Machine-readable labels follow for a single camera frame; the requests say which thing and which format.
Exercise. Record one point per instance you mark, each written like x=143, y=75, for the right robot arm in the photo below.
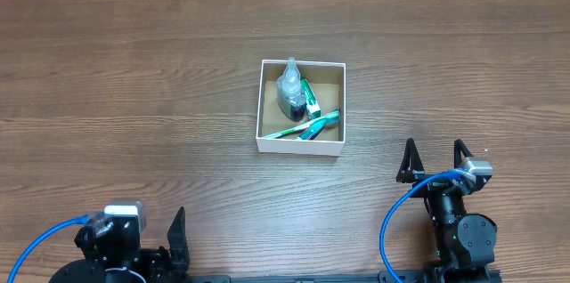
x=464, y=241

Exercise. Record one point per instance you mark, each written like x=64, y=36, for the green white toothbrush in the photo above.
x=331, y=118

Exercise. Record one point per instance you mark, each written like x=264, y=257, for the clear hand wash bottle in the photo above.
x=290, y=92

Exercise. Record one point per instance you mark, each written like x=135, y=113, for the green Dettol soap bar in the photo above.
x=312, y=107

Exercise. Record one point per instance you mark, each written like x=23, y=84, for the white cardboard box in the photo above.
x=328, y=81

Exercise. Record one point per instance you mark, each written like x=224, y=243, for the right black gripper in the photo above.
x=433, y=178

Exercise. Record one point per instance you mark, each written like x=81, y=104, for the green toothpaste tube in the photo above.
x=312, y=130

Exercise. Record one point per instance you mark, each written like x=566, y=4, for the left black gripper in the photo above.
x=165, y=255

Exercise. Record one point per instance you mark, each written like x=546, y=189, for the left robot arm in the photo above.
x=82, y=271

